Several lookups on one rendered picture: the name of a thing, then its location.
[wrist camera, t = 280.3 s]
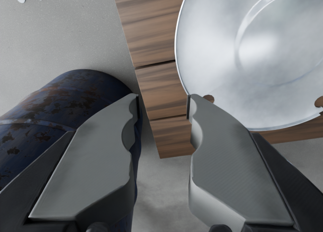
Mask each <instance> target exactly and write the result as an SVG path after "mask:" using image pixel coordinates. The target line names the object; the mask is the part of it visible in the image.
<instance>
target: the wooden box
mask: <svg viewBox="0 0 323 232"><path fill-rule="evenodd" d="M114 1H115V4H116V8H117V11H118V14H119V18H120V21H121V24H122V28H123V31H124V36H125V39H126V43H127V46H128V49H129V52H130V56H131V59H132V63H133V66H134V67H136V68H135V73H136V77H137V81H138V84H139V87H140V91H141V94H142V98H143V101H144V105H145V108H146V111H147V115H148V118H149V122H150V126H151V129H152V133H153V136H154V140H155V143H156V146H157V150H158V153H159V157H160V159H163V158H170V157H177V156H185V155H192V154H193V153H194V152H195V151H196V150H195V148H194V147H193V145H192V144H191V142H190V139H191V129H192V124H191V123H190V121H189V119H186V102H187V93H186V92H185V90H184V88H183V85H182V83H181V80H180V78H179V74H178V71H177V67H176V60H175V48H174V45H175V31H176V25H177V20H178V16H179V12H180V9H181V6H182V3H183V0H114ZM319 114H320V116H318V117H316V118H313V119H311V120H309V121H306V122H304V123H301V124H298V125H295V126H291V127H288V128H283V129H276V130H268V131H250V132H252V133H259V134H260V135H261V136H262V137H263V138H264V139H265V140H267V141H268V142H269V143H270V144H276V143H284V142H294V141H301V140H308V139H316V138H323V111H322V112H320V113H319Z"/></svg>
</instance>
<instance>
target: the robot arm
mask: <svg viewBox="0 0 323 232"><path fill-rule="evenodd" d="M140 108H141V99H140V95H139V94H134V93H131V94H128V95H127V96H125V97H123V98H121V99H119V100H118V101H116V102H114V103H112V104H111V105H109V106H107V107H105V108H104V109H102V110H100V111H99V112H97V113H96V114H94V115H93V116H92V117H90V118H89V119H88V120H87V121H85V122H84V123H83V124H82V125H81V126H80V127H79V128H78V129H77V130H76V131H67V132H66V133H65V134H64V135H62V136H61V137H60V138H59V139H58V140H57V141H56V142H55V143H54V144H53V145H51V146H50V147H49V148H48V149H47V150H46V151H45V152H43V153H42V154H41V155H40V156H39V157H38V158H37V159H35V160H34V161H33V162H32V163H31V164H30V165H29V166H27V167H26V168H25V169H24V170H23V171H22V172H21V173H19V174H18V175H17V176H16V177H15V178H14V179H13V180H12V181H11V182H9V183H8V184H7V185H6V186H5V187H4V188H3V189H2V190H1V191H0V232H111V230H110V227H111V226H112V225H114V224H115V223H117V222H118V221H119V220H121V219H122V218H124V217H125V216H126V215H128V214H129V213H130V212H131V211H132V209H133V207H134V197H135V179H134V171H133V162H132V155H131V153H130V152H129V149H130V148H131V146H132V145H133V144H134V143H135V131H134V124H135V123H136V122H137V120H138V119H140ZM186 119H189V121H190V123H191V124H192V129H191V139H190V142H191V144H192V145H193V147H194V148H195V150H196V151H195V152H194V153H193V154H192V157H191V165H190V174H189V183H188V207H189V210H190V212H191V213H192V214H193V215H194V216H195V217H196V218H198V219H199V220H200V221H202V222H203V223H204V224H206V225H207V226H208V227H209V228H210V230H209V232H323V193H322V192H321V191H320V190H319V189H318V188H317V187H316V186H315V185H314V184H313V183H312V182H311V181H310V180H309V179H308V178H306V177H305V176H304V175H303V174H302V173H301V172H300V171H299V170H298V169H297V168H296V167H295V166H294V165H292V164H291V163H290V162H289V161H288V160H287V159H286V158H285V157H284V156H283V155H282V154H281V153H280V152H278V151H277V150H276V149H275V148H274V147H273V146H272V145H271V144H270V143H269V142H268V141H267V140H265V139H264V138H263V137H262V136H261V135H260V134H259V133H252V132H250V131H249V130H248V129H247V128H246V127H245V126H244V125H243V124H242V123H240V122H239V121H238V120H237V119H236V118H234V117H233V116H232V115H231V114H229V113H228V112H226V111H225V110H223V109H221V108H220V107H218V106H216V105H215V104H213V103H211V102H210V101H208V100H206V99H205V98H203V97H201V96H199V95H198V94H191V95H187V102H186Z"/></svg>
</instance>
